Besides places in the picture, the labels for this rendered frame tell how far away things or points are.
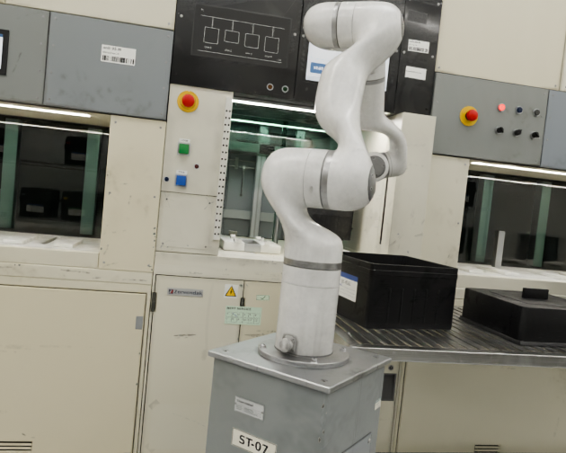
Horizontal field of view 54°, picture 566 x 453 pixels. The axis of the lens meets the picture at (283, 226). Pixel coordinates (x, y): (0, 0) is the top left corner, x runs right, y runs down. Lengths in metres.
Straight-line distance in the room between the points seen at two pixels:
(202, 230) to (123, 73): 0.54
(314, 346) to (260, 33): 1.10
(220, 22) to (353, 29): 0.67
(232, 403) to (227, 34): 1.16
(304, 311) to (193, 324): 0.80
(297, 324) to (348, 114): 0.43
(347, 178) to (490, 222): 1.63
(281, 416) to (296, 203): 0.41
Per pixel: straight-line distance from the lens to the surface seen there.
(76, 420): 1.95
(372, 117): 1.51
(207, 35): 1.85
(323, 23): 1.31
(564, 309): 1.64
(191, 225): 1.79
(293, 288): 1.09
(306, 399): 1.03
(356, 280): 1.52
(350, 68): 1.21
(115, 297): 1.82
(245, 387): 1.11
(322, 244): 1.08
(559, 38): 2.32
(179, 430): 1.95
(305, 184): 1.08
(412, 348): 1.35
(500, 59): 2.17
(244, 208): 2.70
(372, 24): 1.27
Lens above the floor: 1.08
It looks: 3 degrees down
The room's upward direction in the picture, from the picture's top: 6 degrees clockwise
